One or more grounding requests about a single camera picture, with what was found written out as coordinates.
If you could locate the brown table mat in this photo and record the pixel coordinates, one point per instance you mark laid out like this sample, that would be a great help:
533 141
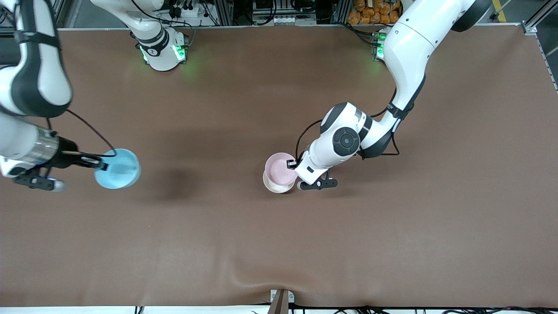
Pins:
279 244

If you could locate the pink bowl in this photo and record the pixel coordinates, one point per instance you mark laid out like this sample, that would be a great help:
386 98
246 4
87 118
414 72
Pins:
279 168

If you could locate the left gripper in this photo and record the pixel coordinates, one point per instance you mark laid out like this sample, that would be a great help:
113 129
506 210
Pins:
291 164

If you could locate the white bowl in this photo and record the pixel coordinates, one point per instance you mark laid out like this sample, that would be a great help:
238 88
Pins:
277 188

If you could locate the white power strip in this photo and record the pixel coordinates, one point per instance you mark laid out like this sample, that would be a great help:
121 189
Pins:
287 20

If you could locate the power strip with black plugs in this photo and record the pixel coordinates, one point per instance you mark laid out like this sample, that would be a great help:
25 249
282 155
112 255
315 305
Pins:
187 13

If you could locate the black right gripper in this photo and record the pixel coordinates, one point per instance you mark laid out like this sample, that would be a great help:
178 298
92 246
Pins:
66 157

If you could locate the metal clamp bracket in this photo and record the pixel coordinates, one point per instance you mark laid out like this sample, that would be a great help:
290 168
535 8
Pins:
281 303

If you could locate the blue bowl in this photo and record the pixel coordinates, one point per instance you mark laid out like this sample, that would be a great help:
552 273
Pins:
120 170

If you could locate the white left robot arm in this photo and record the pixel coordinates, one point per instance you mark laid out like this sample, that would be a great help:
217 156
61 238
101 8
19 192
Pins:
414 39

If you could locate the aluminium frame post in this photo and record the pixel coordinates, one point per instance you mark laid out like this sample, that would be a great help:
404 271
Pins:
340 11
223 11

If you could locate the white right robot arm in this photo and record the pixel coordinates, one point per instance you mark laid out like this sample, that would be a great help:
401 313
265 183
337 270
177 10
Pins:
161 56

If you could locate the orange packaged snacks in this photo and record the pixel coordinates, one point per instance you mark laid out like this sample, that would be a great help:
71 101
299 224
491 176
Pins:
370 13

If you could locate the aluminium table edge rail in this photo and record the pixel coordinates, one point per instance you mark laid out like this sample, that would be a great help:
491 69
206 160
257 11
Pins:
534 27

